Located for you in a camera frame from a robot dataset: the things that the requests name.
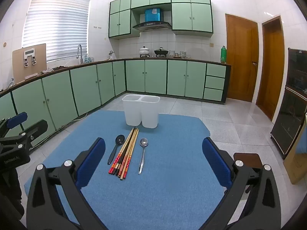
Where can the green lower kitchen cabinets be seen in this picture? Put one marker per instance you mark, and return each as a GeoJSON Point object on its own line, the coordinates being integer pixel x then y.
{"type": "Point", "coordinates": [153, 76]}

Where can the cardboard box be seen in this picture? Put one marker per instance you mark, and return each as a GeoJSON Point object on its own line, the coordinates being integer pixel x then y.
{"type": "Point", "coordinates": [296, 170]}

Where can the white window blinds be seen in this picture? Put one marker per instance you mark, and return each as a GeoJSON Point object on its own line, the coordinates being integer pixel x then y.
{"type": "Point", "coordinates": [57, 24]}

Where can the black glass-front cabinet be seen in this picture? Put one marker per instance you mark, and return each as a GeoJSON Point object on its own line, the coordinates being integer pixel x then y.
{"type": "Point", "coordinates": [287, 115]}

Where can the green bottle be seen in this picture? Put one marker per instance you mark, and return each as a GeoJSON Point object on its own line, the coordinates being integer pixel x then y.
{"type": "Point", "coordinates": [223, 54]}

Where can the brown wooden stool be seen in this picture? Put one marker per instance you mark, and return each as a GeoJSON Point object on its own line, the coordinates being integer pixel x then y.
{"type": "Point", "coordinates": [247, 157]}

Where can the black range hood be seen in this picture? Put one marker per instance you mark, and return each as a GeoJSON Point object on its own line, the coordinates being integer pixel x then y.
{"type": "Point", "coordinates": [151, 25]}

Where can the metal kettle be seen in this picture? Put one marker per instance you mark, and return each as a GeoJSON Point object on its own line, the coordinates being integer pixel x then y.
{"type": "Point", "coordinates": [111, 55]}

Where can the metal kitchen faucet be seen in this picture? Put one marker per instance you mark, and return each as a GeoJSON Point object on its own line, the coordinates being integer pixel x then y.
{"type": "Point", "coordinates": [80, 52]}

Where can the bundle of chopsticks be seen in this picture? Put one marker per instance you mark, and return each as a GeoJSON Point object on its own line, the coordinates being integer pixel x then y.
{"type": "Point", "coordinates": [124, 158]}

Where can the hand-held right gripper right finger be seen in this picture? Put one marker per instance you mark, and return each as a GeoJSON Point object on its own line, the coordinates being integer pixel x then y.
{"type": "Point", "coordinates": [215, 163]}

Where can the black spoon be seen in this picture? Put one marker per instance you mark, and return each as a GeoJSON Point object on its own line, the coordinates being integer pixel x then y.
{"type": "Point", "coordinates": [119, 139]}

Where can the green upper kitchen cabinets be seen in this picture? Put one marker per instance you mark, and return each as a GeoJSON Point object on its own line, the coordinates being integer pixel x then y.
{"type": "Point", "coordinates": [191, 14]}

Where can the white clamp device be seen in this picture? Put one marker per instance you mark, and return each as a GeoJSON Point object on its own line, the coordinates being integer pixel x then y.
{"type": "Point", "coordinates": [29, 52]}

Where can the white cooking pot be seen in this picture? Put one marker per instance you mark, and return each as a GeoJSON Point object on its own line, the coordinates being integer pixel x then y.
{"type": "Point", "coordinates": [144, 51]}

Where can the black wok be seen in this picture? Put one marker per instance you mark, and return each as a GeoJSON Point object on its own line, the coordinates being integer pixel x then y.
{"type": "Point", "coordinates": [160, 52]}

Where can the white divided utensil holder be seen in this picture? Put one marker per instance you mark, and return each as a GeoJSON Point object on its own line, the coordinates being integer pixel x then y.
{"type": "Point", "coordinates": [148, 115]}

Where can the blue mat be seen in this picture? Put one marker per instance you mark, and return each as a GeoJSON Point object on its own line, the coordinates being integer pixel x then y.
{"type": "Point", "coordinates": [168, 172]}

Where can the glass jar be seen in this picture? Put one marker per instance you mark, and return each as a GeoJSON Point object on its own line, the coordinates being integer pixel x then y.
{"type": "Point", "coordinates": [182, 54]}

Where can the blue range hood chimney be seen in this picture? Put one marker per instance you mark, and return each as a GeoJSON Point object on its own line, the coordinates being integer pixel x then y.
{"type": "Point", "coordinates": [152, 14]}

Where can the green kitchen cabinets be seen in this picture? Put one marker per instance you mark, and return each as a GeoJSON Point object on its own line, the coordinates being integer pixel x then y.
{"type": "Point", "coordinates": [153, 76]}
{"type": "Point", "coordinates": [191, 14]}

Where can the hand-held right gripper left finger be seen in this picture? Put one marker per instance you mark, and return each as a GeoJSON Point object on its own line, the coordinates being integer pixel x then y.
{"type": "Point", "coordinates": [92, 163]}

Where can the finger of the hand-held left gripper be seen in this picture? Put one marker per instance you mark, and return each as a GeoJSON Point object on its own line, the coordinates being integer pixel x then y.
{"type": "Point", "coordinates": [36, 127]}
{"type": "Point", "coordinates": [16, 119]}

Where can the metal spoon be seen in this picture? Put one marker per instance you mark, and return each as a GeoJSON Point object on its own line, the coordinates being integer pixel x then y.
{"type": "Point", "coordinates": [144, 142]}

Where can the plain wooden door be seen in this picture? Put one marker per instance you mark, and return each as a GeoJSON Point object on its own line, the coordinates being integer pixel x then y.
{"type": "Point", "coordinates": [271, 71]}

